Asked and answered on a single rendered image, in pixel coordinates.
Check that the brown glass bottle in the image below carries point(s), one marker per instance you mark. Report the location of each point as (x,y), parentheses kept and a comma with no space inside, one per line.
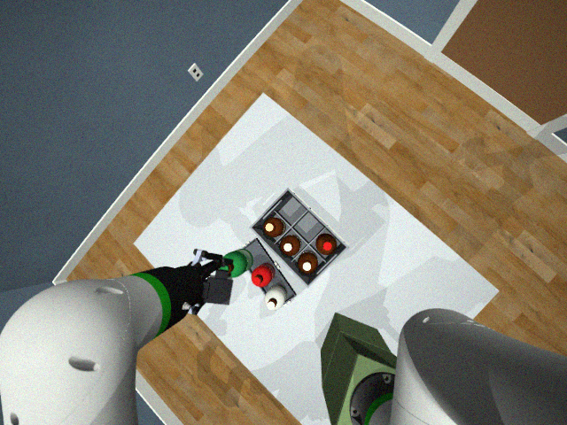
(324,242)
(274,227)
(290,245)
(306,260)

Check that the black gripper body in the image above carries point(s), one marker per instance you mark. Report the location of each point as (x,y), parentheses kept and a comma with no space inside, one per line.
(192,273)

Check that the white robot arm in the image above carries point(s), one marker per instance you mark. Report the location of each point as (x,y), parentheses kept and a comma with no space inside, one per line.
(68,357)

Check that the green bottle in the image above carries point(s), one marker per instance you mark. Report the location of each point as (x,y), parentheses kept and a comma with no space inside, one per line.
(243,261)

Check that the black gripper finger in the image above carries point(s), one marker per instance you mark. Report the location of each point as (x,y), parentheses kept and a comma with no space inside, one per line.
(195,309)
(218,261)

